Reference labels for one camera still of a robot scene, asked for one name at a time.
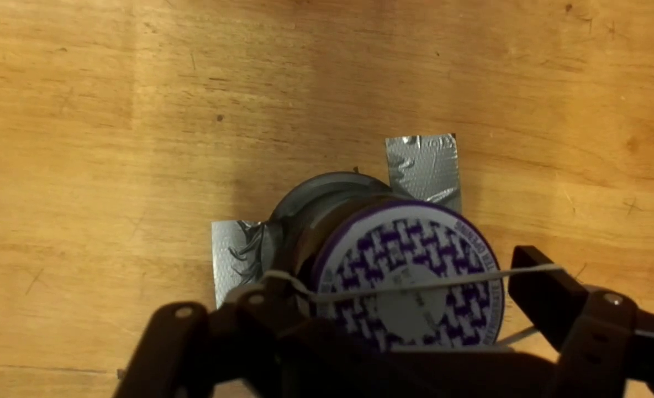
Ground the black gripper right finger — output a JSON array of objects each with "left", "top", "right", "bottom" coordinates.
[{"left": 506, "top": 244, "right": 654, "bottom": 398}]

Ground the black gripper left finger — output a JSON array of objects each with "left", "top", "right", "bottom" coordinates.
[{"left": 114, "top": 275, "right": 316, "bottom": 398}]

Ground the white elastic band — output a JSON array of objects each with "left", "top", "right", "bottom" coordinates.
[{"left": 256, "top": 262, "right": 570, "bottom": 350}]

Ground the grey duct tape piece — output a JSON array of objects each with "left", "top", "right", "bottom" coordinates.
[
  {"left": 208, "top": 217, "right": 278, "bottom": 309},
  {"left": 383, "top": 131, "right": 464, "bottom": 214}
]

